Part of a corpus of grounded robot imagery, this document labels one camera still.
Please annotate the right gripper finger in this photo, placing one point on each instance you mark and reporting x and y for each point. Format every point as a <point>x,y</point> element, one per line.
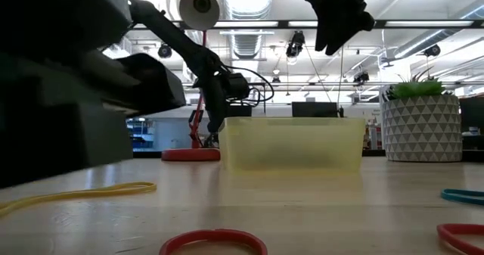
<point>321,39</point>
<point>340,39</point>

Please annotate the black overhead crossbar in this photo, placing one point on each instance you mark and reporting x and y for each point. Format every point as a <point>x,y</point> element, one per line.
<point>416,24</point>

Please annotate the silver ceiling air duct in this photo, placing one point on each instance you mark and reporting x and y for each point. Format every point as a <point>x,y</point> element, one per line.
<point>446,32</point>
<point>249,1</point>

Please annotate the blue storage shelf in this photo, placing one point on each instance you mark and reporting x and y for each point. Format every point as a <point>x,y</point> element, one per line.
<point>140,137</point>

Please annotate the yellow rubber band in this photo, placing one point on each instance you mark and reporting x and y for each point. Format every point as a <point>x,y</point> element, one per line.
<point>154,188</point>

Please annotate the red desk lamp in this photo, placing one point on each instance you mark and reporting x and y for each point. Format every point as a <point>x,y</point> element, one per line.
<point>189,154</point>

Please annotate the blue rubber band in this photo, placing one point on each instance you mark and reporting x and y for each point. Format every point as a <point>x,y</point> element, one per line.
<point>443,194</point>

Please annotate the black monitor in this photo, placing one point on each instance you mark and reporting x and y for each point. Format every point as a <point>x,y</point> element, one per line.
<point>314,109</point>
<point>472,117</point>

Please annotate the yellow translucent plastic bin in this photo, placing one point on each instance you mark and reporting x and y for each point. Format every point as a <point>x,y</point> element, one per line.
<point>295,145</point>

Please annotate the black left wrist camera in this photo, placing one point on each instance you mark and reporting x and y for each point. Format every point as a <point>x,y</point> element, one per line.
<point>238,86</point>

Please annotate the succulent in patterned white pot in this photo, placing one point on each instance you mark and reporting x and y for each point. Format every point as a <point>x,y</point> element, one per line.
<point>421,130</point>

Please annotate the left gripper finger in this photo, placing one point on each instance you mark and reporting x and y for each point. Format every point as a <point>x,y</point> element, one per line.
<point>216,119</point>

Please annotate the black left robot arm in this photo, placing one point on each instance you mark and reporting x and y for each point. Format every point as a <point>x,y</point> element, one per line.
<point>56,96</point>

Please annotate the black ceiling-mounted camera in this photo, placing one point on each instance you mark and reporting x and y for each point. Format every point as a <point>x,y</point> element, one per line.
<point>165,51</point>
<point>362,78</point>
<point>296,45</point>
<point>433,50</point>

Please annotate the red rubber band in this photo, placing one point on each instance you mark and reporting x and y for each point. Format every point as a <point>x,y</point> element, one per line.
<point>213,233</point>
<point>461,227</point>

